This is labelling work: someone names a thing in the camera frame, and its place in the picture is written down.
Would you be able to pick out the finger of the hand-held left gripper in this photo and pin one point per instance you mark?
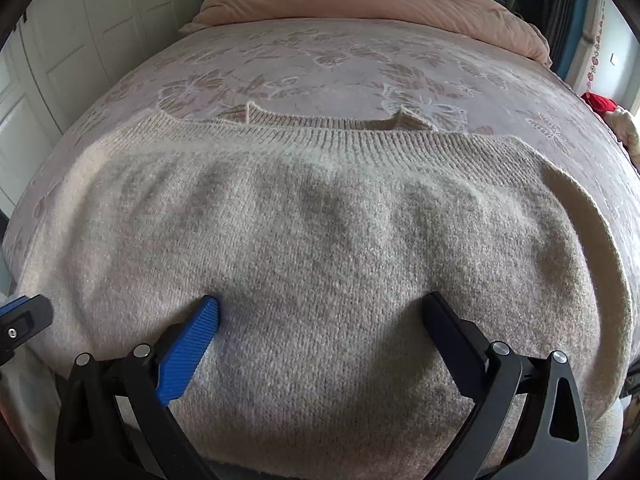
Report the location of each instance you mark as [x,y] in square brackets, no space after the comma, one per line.
[30,317]

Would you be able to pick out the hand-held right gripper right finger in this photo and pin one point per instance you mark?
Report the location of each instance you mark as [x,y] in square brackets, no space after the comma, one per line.
[450,340]

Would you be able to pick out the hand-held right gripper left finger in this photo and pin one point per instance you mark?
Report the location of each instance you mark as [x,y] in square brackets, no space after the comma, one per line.
[192,345]

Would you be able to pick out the cream knit sweater black hearts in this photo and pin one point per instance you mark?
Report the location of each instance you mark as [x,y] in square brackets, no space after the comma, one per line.
[325,260]

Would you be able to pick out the cream fluffy blanket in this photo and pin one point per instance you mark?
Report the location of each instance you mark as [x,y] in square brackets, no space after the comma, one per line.
[627,130]

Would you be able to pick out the red cloth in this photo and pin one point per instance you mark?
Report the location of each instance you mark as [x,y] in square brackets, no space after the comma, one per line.
[600,102]

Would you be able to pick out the white wardrobe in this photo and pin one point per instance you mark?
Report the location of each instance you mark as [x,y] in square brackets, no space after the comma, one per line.
[100,20]

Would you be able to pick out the pink duvet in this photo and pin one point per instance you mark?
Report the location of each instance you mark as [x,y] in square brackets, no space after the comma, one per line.
[375,10]

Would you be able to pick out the grey curtain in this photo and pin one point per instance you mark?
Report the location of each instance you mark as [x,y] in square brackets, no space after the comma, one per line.
[560,10]

